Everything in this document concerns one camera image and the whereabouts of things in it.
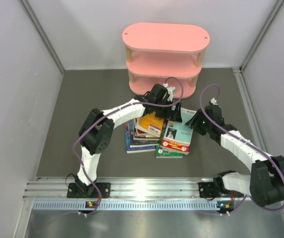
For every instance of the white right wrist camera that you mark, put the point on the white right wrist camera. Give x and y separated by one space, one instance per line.
213 101

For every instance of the dark red cream book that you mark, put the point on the dark red cream book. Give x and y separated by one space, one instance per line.
141 134

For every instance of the aluminium mounting rail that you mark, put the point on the aluminium mounting rail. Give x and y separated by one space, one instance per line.
132 189

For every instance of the blue bottom book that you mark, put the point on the blue bottom book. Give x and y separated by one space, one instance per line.
137 149

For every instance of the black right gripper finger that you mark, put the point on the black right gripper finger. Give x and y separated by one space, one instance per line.
200 129
195 120

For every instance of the red cartoon paperback book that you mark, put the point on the red cartoon paperback book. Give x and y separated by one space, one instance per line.
174 147

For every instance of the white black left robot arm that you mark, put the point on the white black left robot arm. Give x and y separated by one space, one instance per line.
96 132

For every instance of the dark blue Nineteen Eighty-Four book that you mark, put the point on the dark blue Nineteen Eighty-Four book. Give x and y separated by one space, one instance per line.
139 142

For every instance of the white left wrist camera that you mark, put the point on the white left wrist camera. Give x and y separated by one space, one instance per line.
171 89

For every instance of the light teal paperback book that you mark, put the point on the light teal paperback book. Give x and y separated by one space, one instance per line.
178 133

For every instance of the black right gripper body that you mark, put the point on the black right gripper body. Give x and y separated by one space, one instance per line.
197 121

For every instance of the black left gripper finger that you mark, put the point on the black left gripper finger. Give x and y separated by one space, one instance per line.
175 113
161 113

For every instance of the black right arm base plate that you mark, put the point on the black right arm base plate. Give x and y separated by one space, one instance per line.
209 191

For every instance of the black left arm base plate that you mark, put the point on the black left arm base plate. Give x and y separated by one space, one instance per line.
77 191

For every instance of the pink three-tier shelf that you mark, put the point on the pink three-tier shelf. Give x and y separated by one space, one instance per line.
164 53

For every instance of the orange yellow paperback book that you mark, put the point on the orange yellow paperback book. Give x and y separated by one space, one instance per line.
150 124

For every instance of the green paperback book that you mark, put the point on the green paperback book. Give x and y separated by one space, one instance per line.
161 153

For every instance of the perforated metal cable tray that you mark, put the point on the perforated metal cable tray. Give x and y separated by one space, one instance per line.
112 205

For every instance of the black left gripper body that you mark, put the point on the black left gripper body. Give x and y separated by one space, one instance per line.
172 114

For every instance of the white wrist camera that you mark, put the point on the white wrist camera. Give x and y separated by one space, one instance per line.
171 89
213 101

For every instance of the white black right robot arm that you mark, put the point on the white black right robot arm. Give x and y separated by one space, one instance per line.
265 183

